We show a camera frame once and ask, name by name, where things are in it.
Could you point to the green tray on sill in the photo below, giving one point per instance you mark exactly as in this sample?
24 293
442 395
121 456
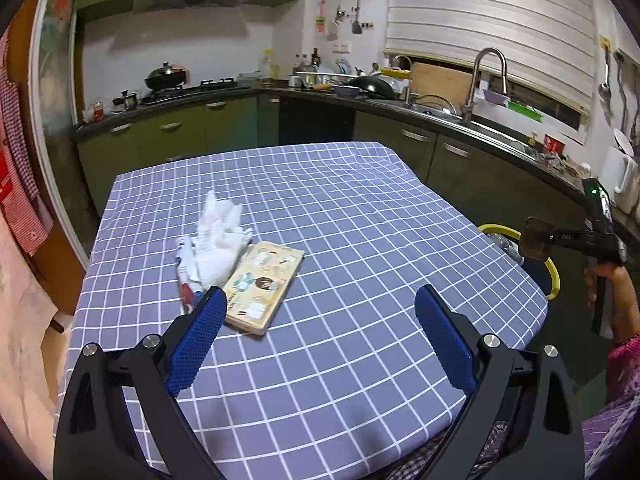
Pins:
525 110

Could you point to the dish rack with dishes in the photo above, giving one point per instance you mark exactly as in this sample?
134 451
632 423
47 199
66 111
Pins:
311 77

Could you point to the wooden cutting board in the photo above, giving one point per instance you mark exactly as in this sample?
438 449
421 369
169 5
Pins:
440 84

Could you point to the black wok with lid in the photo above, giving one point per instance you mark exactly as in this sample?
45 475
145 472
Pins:
167 76

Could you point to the black gas stove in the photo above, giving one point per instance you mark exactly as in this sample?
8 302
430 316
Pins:
156 96

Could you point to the beige cartoon box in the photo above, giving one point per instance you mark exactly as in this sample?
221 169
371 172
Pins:
258 285

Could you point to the yellow rim trash bin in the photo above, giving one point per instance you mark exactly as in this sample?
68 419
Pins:
544 273

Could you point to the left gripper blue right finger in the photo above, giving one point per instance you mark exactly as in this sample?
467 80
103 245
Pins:
446 332

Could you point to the red white snack package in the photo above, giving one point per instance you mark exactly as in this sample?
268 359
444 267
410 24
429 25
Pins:
191 289

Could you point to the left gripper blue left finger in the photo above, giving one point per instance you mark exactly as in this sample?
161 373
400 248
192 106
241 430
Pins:
190 337

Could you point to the green kitchen cabinets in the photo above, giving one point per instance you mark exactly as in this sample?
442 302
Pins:
345 331

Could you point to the white electric kettle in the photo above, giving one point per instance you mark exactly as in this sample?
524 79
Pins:
620 174

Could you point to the crumpled white tissue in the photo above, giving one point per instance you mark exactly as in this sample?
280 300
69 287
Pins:
219 240

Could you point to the small black pot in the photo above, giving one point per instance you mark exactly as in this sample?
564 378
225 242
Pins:
126 101

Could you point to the blue checkered tablecloth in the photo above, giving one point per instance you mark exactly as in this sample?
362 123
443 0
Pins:
335 442

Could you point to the black wok on counter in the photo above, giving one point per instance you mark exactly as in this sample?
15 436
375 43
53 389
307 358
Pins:
375 87

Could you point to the person's right hand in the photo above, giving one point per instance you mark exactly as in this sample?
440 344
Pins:
621 310

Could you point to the glass sliding door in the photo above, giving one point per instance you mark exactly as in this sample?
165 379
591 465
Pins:
54 120

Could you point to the white window blind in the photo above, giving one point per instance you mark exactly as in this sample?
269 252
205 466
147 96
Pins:
550 45

